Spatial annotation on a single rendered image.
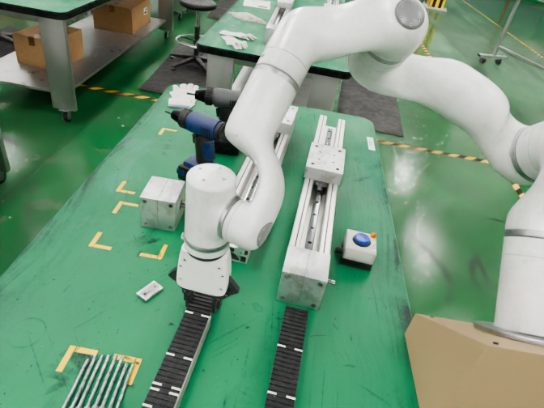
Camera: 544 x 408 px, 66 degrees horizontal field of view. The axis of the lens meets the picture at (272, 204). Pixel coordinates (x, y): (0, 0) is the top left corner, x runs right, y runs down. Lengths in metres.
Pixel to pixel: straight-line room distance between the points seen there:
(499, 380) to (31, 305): 0.87
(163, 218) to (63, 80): 2.24
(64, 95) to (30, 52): 0.57
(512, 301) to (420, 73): 0.46
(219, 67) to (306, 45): 1.91
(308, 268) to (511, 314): 0.39
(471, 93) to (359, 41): 0.23
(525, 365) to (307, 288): 0.42
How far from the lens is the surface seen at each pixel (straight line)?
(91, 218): 1.18
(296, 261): 0.94
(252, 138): 0.71
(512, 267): 0.91
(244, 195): 1.19
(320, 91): 2.65
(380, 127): 3.90
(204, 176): 0.69
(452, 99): 0.86
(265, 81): 0.75
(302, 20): 0.81
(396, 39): 0.77
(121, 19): 4.63
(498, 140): 0.96
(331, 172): 1.23
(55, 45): 3.17
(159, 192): 1.10
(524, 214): 0.91
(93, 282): 1.02
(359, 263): 1.11
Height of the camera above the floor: 1.52
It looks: 36 degrees down
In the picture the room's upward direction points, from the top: 11 degrees clockwise
